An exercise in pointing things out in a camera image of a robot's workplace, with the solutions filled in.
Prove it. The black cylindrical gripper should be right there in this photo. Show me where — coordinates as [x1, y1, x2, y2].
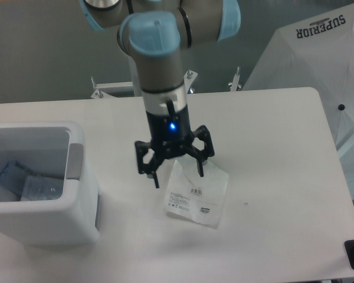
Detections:
[135, 100, 215, 189]

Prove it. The white plastic trash can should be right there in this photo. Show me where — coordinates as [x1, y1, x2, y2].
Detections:
[0, 121, 101, 245]

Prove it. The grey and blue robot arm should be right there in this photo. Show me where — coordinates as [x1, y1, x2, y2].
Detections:
[80, 1, 241, 178]

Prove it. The crushed clear plastic bottle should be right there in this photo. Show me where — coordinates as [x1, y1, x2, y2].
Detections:
[0, 160, 64, 201]

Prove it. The clear plastic packaging bag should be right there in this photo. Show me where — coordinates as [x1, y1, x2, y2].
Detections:
[163, 155, 230, 228]

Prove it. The white superior umbrella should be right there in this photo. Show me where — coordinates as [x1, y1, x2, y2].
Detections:
[244, 3, 354, 204]

